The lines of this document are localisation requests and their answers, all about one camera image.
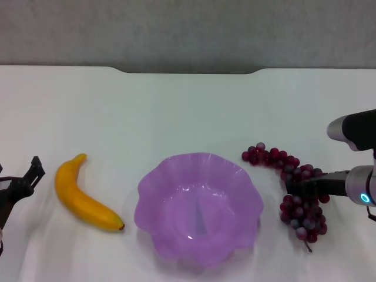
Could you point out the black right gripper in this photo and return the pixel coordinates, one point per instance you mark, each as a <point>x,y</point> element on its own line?
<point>340,182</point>

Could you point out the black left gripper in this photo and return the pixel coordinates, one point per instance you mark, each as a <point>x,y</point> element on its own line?
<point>11,196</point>

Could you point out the dark red grape bunch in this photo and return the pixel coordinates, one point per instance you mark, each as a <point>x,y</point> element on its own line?
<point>302,211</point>

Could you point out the yellow banana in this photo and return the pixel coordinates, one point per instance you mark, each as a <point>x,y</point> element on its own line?
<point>79,199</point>

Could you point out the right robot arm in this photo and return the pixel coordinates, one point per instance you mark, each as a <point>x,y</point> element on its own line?
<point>359,185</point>

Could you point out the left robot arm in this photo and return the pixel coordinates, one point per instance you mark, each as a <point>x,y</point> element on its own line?
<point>0,243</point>

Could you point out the purple wavy plastic plate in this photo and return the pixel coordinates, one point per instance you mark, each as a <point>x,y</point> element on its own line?
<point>176,205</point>

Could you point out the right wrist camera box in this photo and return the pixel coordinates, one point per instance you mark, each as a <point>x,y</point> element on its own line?
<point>357,129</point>

